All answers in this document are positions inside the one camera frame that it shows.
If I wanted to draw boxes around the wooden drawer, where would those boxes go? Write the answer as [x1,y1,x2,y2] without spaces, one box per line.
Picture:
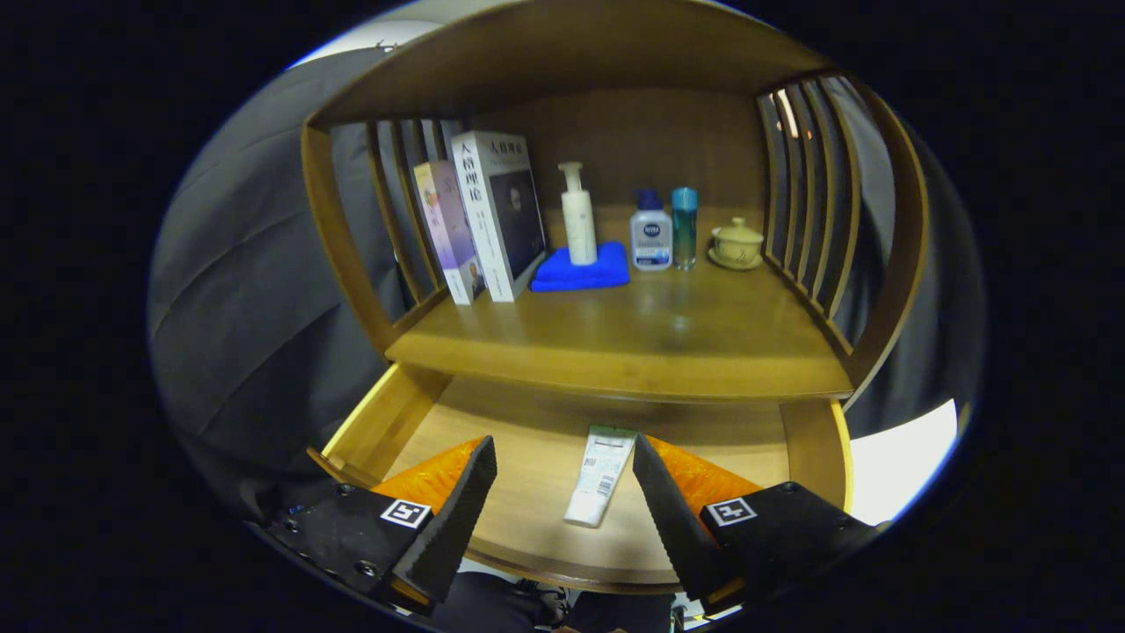
[308,362,855,594]

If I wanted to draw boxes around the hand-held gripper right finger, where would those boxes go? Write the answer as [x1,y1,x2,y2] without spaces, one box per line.
[631,433,889,616]

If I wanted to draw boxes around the white bottle blue pump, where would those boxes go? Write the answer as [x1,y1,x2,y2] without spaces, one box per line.
[629,188,674,272]

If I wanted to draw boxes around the yellow lidded teacup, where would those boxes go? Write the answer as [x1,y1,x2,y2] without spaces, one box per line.
[711,217,765,264]

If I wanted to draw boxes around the blue folded cloth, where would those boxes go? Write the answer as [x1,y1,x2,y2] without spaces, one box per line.
[529,242,631,293]

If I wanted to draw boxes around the white cream tube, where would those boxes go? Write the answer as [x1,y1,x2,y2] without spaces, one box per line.
[562,425,639,529]

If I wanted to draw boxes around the black backdrop cloth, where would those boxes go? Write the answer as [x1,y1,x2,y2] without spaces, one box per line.
[148,48,985,520]

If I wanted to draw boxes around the person's dark trousers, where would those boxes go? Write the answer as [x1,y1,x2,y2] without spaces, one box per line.
[431,571,678,633]

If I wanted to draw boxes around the wooden countertop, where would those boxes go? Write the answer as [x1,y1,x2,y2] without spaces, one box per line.
[385,251,855,404]

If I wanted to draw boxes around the teal glass bottle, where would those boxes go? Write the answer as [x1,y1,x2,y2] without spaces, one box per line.
[671,186,699,271]

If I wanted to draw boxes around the white book with portrait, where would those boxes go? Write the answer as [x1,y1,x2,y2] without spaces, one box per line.
[450,130,548,303]

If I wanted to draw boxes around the purple book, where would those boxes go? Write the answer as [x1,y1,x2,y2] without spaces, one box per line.
[412,160,486,306]

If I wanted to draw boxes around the white flat panel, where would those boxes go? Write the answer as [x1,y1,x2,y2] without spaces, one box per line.
[848,398,959,527]

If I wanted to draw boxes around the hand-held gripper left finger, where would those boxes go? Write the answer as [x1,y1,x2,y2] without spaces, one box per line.
[264,435,498,616]

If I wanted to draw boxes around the wooden cabinet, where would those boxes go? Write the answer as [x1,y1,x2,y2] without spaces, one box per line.
[301,0,931,414]

